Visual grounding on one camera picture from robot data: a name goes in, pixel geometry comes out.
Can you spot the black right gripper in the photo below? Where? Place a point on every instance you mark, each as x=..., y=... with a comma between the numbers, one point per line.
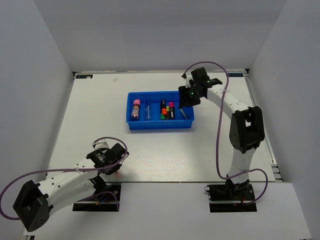
x=183, y=92

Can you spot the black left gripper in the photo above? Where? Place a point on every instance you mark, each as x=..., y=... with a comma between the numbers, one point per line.
x=117, y=167

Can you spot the pink highlighter black body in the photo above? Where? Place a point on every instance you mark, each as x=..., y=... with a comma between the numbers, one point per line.
x=171, y=110

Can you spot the yellow highlighter black body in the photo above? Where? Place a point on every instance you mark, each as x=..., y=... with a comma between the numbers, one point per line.
x=167, y=112

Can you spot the orange highlighter black body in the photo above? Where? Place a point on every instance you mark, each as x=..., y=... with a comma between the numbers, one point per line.
x=163, y=107

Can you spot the green highlighter black body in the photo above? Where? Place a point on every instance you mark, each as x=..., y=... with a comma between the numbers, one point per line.
x=162, y=116

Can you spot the clear spray bottle blue cap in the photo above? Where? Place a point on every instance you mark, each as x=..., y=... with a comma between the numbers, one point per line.
x=148, y=111

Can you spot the pink-capped marker tube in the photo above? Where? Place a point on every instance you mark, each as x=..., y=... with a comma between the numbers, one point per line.
x=135, y=109

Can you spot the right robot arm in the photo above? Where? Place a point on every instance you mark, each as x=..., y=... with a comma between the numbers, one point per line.
x=246, y=131

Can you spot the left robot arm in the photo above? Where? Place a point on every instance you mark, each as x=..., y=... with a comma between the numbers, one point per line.
x=36, y=202

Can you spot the blue compartment tray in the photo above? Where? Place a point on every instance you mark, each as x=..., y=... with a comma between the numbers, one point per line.
x=155, y=97

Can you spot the right corner label sticker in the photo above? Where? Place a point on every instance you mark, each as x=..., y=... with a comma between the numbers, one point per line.
x=235, y=75

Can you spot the corner label sticker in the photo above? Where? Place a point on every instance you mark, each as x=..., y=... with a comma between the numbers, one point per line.
x=84, y=76
x=235, y=75

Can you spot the left corner label sticker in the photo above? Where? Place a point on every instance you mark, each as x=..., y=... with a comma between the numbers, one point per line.
x=84, y=76

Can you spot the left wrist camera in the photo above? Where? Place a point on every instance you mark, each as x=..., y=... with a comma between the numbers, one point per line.
x=100, y=144

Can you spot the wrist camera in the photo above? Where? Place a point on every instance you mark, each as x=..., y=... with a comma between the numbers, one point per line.
x=188, y=80
x=100, y=144

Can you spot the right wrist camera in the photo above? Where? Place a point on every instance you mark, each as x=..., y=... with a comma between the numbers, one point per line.
x=188, y=80

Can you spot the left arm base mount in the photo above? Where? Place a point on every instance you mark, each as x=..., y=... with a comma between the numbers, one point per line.
x=108, y=201

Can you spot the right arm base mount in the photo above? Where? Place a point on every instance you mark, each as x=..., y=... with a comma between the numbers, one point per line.
x=222, y=201

